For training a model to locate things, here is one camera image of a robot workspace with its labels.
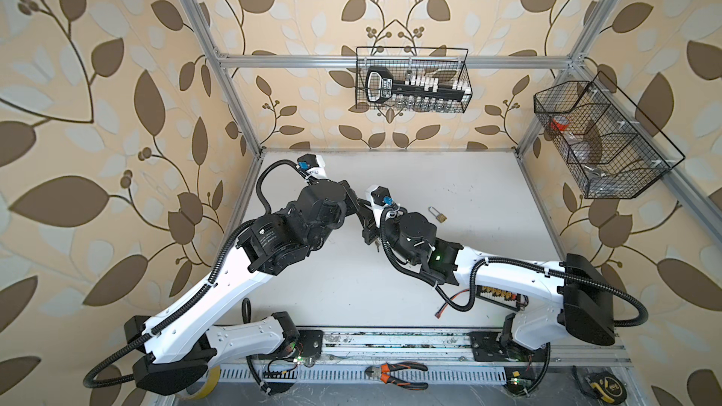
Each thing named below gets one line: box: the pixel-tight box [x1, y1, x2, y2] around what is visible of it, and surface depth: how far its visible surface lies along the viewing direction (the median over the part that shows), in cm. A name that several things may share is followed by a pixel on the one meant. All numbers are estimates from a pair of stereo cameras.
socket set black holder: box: [365, 66, 473, 104], surface depth 84 cm
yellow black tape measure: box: [571, 365, 628, 405], surface depth 68 cm
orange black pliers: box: [364, 360, 429, 391], surface depth 72 cm
